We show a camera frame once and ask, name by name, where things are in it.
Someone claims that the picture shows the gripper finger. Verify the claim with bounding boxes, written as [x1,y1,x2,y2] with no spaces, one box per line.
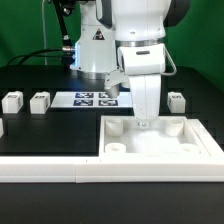
[145,75,161,120]
[129,76,146,120]

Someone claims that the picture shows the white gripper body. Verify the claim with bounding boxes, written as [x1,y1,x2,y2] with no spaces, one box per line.
[117,44,165,76]

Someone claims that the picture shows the white square tabletop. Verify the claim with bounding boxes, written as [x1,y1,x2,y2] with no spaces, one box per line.
[99,116,224,159]

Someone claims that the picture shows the white sheet with AprilTags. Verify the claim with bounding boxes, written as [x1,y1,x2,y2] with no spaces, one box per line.
[51,92,132,108]

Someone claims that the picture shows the white part at left edge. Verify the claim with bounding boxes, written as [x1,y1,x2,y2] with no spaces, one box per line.
[0,118,4,138]

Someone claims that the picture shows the white L-shaped obstacle fence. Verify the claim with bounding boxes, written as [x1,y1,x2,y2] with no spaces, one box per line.
[0,156,224,183]

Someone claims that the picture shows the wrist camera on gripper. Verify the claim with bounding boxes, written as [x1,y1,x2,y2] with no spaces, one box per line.
[104,70,129,98]

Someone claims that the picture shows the black cables on table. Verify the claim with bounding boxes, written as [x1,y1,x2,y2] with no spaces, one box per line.
[6,48,75,66]

